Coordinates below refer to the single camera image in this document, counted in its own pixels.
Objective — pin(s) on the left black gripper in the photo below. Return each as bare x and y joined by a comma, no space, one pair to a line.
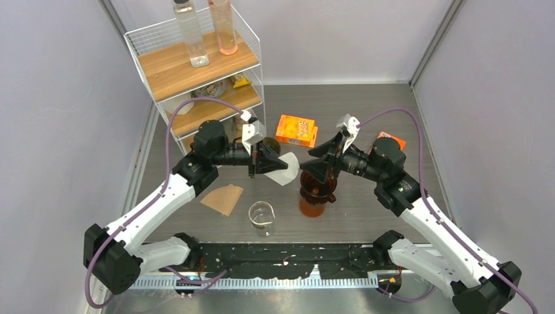
266,162

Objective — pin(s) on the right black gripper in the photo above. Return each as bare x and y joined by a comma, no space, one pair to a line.
326,153

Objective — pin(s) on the white paper coffee filter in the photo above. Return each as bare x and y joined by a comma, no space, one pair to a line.
285,176

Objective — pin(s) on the amber brown glass dripper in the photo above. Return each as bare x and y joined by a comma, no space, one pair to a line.
315,192

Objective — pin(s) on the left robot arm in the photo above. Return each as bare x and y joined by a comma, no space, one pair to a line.
117,254

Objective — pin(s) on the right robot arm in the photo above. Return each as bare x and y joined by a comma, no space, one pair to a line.
475,281

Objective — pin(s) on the dark green glass dripper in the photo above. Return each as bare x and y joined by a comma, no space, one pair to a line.
272,145

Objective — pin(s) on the brown paper coffee filter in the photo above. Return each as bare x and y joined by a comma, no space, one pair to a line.
223,199

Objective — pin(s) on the orange sponge box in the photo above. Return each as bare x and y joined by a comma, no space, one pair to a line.
296,131

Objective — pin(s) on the clear glass carafe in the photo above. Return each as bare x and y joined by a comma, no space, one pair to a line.
262,216

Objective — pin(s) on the amber glass carafe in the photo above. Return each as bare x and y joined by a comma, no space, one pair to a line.
311,210

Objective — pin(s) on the yellow snack bag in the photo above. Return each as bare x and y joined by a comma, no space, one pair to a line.
239,80

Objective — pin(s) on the cartoon printed round tin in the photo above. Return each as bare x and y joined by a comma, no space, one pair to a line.
213,90

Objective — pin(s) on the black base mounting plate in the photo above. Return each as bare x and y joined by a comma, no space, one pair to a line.
288,260

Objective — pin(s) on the white cup on shelf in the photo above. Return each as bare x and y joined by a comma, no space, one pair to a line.
171,105

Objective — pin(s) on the clear tall bottle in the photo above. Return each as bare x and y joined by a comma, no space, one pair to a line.
186,17

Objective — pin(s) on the pink tinted tall bottle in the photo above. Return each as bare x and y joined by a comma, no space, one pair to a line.
221,14

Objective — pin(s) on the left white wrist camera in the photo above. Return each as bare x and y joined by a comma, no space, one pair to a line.
253,131

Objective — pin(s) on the white wire wooden shelf rack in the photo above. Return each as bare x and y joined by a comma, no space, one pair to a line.
162,61

